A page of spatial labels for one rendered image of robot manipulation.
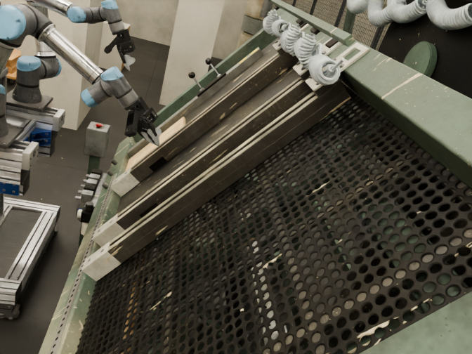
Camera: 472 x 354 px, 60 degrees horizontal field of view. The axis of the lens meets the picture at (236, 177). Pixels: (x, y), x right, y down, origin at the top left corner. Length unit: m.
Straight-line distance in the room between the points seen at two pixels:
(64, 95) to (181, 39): 1.95
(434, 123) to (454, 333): 0.39
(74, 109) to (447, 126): 4.29
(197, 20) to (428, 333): 5.54
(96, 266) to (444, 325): 1.19
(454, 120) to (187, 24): 5.28
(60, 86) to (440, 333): 4.45
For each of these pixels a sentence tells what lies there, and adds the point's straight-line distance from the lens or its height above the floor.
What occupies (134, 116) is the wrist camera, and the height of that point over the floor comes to 1.36.
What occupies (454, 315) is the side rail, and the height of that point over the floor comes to 1.66.
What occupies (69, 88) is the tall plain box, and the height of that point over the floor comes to 0.46.
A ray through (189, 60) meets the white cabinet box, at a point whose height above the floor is 0.73.
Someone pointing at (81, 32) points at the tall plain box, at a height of 1.05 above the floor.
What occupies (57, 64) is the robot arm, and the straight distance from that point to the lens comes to 2.69.
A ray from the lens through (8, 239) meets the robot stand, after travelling 2.88.
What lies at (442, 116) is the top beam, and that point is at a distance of 0.86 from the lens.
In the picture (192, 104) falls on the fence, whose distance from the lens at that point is 2.32.
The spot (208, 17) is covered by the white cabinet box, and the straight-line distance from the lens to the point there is 5.93.
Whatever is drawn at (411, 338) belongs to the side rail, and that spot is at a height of 1.61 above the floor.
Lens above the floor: 1.98
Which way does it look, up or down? 26 degrees down
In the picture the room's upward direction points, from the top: 17 degrees clockwise
